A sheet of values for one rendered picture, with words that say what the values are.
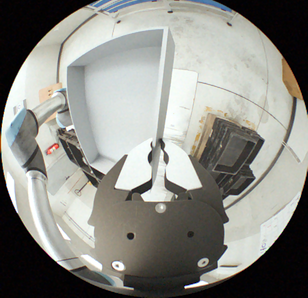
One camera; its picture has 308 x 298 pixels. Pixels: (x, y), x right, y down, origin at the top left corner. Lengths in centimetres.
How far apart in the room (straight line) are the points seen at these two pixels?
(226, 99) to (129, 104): 124
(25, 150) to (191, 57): 142
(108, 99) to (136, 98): 6
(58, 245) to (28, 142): 27
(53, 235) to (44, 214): 5
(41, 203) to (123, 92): 31
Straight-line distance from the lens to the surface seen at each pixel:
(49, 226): 27
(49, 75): 381
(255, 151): 145
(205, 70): 126
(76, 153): 115
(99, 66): 21
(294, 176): 247
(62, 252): 25
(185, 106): 49
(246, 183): 148
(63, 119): 69
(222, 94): 129
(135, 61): 16
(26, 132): 36
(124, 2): 169
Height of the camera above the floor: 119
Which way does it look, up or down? 54 degrees down
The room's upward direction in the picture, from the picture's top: 151 degrees counter-clockwise
